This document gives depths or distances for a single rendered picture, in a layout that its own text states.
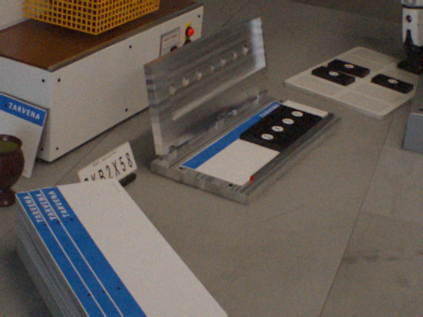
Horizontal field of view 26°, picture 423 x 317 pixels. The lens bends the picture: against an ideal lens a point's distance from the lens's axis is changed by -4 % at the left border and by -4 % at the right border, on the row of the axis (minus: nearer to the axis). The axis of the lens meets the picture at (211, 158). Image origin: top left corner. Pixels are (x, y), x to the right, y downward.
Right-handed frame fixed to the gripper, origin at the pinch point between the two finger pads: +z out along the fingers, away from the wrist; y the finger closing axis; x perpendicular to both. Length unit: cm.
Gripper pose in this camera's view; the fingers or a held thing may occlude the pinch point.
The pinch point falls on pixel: (418, 62)
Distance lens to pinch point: 246.7
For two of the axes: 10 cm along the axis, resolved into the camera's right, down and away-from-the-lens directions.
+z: 0.7, 9.4, 3.2
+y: 6.3, -3.0, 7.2
